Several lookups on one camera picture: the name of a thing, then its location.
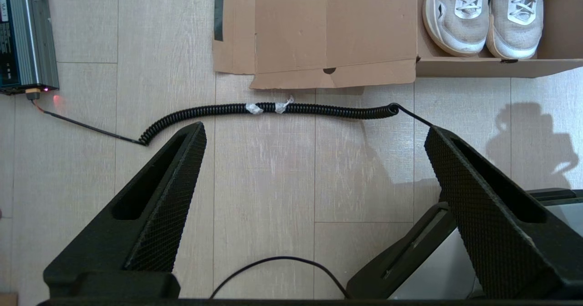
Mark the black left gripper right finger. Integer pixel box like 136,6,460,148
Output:
424,126,583,299

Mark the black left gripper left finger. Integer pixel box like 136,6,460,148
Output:
43,122,208,299

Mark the white sneaker with yellow tag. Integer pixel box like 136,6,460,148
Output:
486,0,545,60

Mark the white lace-up sneaker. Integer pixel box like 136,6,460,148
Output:
422,0,491,57

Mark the brown cardboard shoe box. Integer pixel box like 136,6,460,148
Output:
212,0,583,90

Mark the black robot base with panel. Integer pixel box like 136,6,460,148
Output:
345,189,583,300

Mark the grey power supply box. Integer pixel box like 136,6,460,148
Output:
0,0,60,96

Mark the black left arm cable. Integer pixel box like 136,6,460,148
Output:
210,256,352,300

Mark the black coiled floor cable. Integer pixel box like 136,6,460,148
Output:
26,87,435,147

